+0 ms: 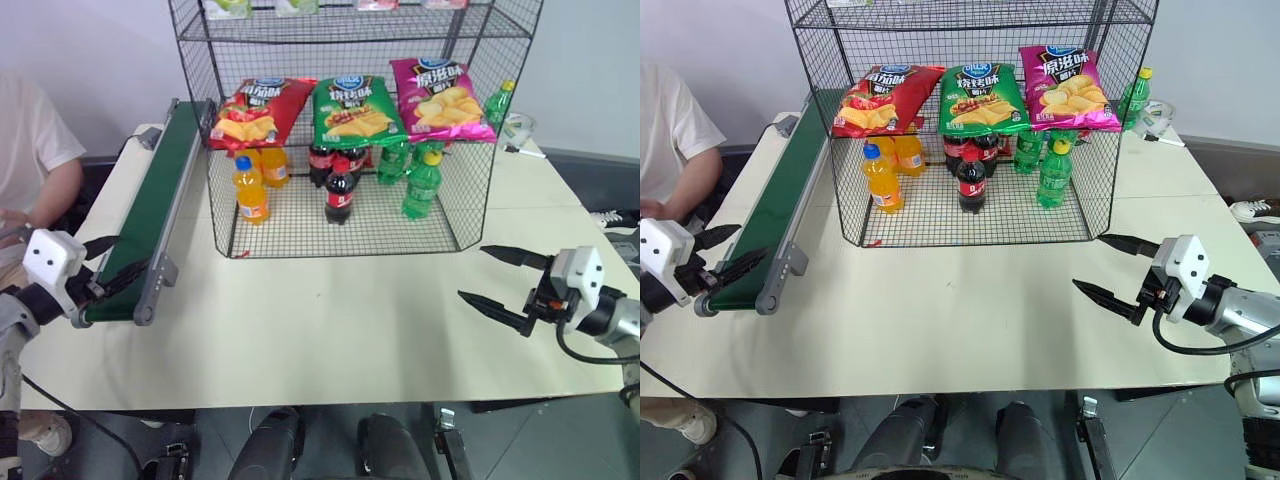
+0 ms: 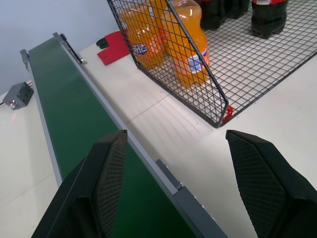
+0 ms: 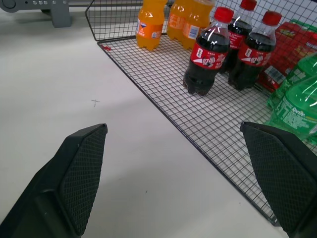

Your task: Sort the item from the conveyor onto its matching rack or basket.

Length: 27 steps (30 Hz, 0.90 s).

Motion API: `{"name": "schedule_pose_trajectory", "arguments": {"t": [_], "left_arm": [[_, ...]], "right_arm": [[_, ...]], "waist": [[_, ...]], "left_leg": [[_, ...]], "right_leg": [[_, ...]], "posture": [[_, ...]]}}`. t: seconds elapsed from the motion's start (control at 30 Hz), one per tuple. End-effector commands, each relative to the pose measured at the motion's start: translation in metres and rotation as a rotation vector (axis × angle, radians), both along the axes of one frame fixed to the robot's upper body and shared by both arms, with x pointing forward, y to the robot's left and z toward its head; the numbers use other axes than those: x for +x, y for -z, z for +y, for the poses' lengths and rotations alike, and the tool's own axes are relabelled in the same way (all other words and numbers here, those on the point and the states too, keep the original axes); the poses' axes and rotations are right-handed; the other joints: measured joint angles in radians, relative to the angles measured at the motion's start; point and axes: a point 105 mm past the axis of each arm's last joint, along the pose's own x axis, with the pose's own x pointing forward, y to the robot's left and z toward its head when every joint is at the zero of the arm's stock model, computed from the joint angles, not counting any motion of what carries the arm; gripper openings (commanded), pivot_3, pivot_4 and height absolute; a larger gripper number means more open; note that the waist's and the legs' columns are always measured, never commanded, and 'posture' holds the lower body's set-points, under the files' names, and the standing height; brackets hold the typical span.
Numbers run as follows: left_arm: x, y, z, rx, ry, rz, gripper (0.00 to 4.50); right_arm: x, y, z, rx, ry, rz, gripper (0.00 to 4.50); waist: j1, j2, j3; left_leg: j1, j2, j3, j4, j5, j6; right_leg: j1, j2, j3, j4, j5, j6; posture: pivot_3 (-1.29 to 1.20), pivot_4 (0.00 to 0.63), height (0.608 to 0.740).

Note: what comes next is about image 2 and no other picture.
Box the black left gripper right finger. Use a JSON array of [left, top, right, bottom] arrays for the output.
[[225, 129, 317, 238]]

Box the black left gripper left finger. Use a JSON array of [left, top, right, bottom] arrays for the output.
[[31, 129, 129, 238]]

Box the green conveyor belt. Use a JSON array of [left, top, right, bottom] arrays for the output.
[[19, 32, 228, 238]]

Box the red plastic object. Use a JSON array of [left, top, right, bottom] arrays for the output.
[[222, 106, 234, 124]]

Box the small grey sensor box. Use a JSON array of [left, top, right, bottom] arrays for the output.
[[2, 82, 35, 110]]

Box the red and black glove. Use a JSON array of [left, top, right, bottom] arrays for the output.
[[96, 31, 131, 66]]

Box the orange soda bottle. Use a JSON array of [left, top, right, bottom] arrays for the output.
[[163, 0, 211, 89], [120, 0, 167, 71]]

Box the dark cola bottle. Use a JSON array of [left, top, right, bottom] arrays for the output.
[[224, 0, 250, 19], [195, 0, 227, 31], [251, 0, 289, 39]]

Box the black wire mesh basket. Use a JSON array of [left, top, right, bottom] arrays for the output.
[[106, 0, 317, 128]]

